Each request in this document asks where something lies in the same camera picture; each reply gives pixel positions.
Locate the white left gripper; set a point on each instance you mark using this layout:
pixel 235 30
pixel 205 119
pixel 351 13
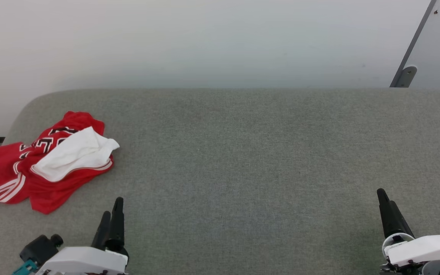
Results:
pixel 86 260

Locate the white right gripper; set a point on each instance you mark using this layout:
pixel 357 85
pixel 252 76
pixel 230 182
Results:
pixel 426 248

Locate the red and white basketball jersey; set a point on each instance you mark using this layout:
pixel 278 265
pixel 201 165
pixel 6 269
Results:
pixel 52 191

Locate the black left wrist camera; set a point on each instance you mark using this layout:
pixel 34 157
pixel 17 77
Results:
pixel 40 248

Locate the grey metal frame bar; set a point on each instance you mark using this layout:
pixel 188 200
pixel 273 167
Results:
pixel 416 38

